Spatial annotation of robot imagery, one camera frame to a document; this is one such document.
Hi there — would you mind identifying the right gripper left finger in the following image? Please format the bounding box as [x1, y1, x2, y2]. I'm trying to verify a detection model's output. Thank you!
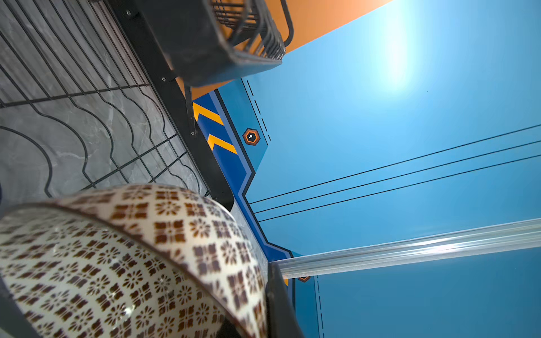
[1, 279, 40, 338]

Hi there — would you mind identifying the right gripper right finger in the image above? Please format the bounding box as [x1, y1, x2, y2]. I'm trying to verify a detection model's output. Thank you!
[266, 262, 304, 338]

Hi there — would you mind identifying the brown floral patterned bowl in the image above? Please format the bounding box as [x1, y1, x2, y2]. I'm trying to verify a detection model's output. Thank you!
[1, 184, 268, 337]

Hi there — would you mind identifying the black wire dish rack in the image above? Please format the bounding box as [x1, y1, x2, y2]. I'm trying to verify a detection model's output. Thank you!
[1, 1, 290, 210]

